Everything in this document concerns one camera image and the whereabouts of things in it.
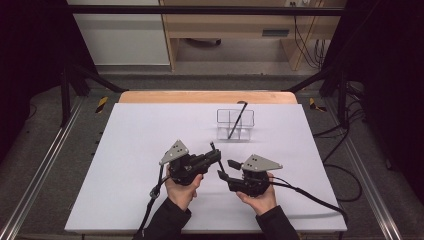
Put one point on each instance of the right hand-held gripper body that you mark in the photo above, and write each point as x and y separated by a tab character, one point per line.
255	181

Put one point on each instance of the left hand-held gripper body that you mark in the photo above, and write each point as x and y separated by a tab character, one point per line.
183	170

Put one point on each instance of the black brush with silver ferrule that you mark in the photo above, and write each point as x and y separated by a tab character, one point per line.
222	166

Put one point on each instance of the clear acrylic organizer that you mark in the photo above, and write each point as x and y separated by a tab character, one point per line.
246	131

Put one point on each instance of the thin black pen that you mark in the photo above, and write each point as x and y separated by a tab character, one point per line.
237	121

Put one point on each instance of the person's right hand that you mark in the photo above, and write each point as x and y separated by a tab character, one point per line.
263	203

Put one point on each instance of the person's left hand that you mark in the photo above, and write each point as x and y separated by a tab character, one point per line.
181	195

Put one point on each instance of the white table cover sheet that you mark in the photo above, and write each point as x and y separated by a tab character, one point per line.
133	150

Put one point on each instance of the yellow black tape marker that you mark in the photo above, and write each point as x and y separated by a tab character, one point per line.
102	104
313	104

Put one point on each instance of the light wooden desk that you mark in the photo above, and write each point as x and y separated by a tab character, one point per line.
233	25

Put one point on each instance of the dark label on desk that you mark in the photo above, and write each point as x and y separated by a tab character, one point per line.
275	33

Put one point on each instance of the white cabinet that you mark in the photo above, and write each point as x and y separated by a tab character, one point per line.
123	43

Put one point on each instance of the white power strip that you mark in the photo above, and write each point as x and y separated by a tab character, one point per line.
300	3

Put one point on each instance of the dark curtain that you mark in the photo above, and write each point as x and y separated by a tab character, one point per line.
30	50
383	50

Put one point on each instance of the aluminium floor rail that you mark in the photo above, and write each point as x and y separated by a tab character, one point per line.
43	166
363	173

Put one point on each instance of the black frame stand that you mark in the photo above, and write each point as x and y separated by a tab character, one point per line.
343	100
65	100

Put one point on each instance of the black horizontal frame bar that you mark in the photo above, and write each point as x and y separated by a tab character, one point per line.
200	10

